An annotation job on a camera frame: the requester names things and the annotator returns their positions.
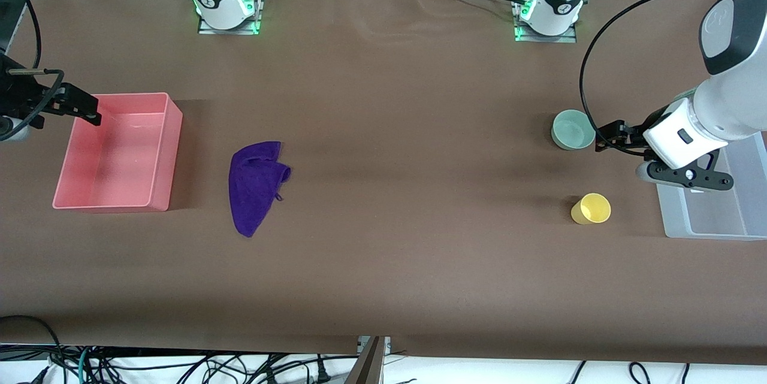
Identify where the green cup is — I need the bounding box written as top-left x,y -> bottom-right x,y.
551,109 -> 597,152

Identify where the yellow cup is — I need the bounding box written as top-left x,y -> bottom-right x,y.
570,192 -> 612,226

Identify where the purple cloth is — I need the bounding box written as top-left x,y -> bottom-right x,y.
229,141 -> 292,238

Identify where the pink plastic bin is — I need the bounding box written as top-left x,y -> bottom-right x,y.
52,92 -> 184,213

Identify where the translucent white plastic bin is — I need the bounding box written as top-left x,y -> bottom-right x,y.
656,131 -> 767,241

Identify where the brown table cover sheet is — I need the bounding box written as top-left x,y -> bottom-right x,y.
0,0 -> 767,367

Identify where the grey table leg beam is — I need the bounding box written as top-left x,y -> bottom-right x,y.
345,336 -> 388,384

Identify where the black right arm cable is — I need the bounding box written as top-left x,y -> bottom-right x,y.
0,0 -> 65,142

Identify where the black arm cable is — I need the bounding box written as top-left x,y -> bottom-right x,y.
0,0 -> 65,142
578,0 -> 767,157

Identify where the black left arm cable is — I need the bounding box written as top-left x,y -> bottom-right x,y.
578,0 -> 767,157

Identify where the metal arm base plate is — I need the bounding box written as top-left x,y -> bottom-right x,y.
197,0 -> 263,35
513,0 -> 578,44

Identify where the black floor cable loop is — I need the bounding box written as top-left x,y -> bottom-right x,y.
0,315 -> 64,384

